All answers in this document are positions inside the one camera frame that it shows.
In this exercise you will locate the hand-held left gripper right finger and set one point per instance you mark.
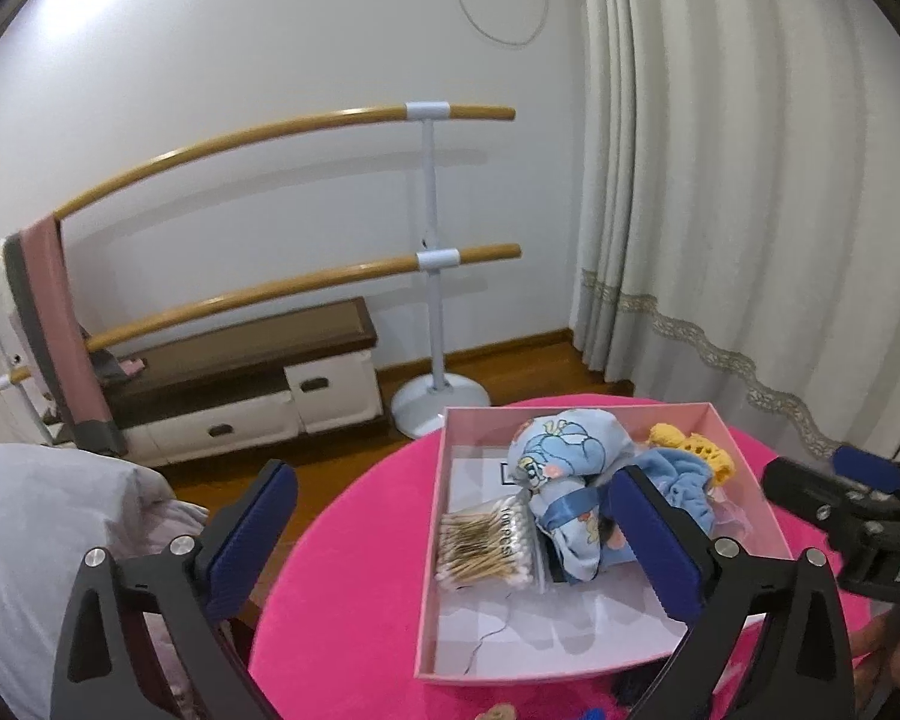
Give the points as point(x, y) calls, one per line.
point(656, 547)

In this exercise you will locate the light blue scrunchie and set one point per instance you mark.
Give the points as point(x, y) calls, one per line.
point(675, 487)

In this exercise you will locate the low brown white bench cabinet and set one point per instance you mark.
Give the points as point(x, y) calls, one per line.
point(270, 382)

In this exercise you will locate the wooden ballet barre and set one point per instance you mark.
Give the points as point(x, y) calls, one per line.
point(307, 127)

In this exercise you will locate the small pink item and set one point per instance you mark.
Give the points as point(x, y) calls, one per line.
point(131, 366)

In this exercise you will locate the yellow crocheted hair accessory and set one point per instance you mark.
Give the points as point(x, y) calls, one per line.
point(701, 450)

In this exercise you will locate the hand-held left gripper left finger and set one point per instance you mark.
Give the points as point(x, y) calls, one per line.
point(251, 540)

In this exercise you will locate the dark blue scrunchie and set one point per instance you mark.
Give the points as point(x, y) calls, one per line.
point(592, 712)

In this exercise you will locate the person's right hand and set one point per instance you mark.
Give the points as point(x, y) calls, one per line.
point(892, 645)

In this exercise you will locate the bag of cotton swabs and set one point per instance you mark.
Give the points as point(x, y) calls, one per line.
point(487, 544)

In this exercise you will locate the pink organza scrunchie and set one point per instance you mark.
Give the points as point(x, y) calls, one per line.
point(729, 514)

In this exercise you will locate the blue cartoon print cloth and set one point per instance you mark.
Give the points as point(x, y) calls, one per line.
point(570, 457)

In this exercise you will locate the pink grey towel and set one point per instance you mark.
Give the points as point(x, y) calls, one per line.
point(60, 330)

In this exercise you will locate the cream curtain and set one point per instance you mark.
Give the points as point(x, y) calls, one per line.
point(735, 165)

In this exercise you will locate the grey bed duvet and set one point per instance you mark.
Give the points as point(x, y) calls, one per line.
point(52, 540)

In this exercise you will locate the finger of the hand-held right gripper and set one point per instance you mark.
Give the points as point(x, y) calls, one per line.
point(870, 469)
point(810, 487)

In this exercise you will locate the pink cardboard box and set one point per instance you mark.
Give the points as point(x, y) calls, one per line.
point(570, 637)

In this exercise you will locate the pink tablecloth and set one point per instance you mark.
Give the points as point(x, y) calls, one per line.
point(330, 577)

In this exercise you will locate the black scrunchie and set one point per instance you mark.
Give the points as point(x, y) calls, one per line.
point(639, 684)

